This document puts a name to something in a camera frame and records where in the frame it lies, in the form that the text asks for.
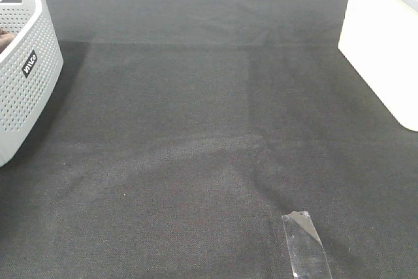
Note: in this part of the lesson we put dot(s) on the brown microfiber towel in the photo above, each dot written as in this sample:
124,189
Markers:
5,39

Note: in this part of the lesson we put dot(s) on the black table cloth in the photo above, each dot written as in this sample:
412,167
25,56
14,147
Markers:
181,131

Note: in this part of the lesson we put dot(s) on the clear tape strip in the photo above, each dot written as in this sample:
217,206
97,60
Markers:
306,252

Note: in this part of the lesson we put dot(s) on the white perforated laundry basket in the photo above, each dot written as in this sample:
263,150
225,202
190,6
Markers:
30,67

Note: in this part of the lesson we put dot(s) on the white plastic storage bin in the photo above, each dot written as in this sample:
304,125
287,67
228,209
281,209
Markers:
379,39

